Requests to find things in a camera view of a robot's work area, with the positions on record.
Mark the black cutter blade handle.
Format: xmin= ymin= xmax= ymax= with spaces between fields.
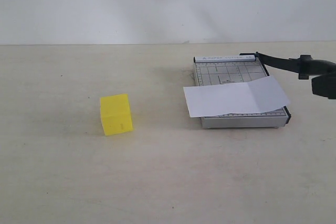
xmin=255 ymin=52 xmax=335 ymax=80

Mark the white paper sheet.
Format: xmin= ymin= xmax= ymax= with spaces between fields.
xmin=183 ymin=76 xmax=290 ymax=118

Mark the yellow foam cube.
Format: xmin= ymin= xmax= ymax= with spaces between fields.
xmin=100 ymin=94 xmax=133 ymax=136

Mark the grey paper cutter base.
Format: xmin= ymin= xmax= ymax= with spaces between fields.
xmin=184 ymin=53 xmax=291 ymax=129

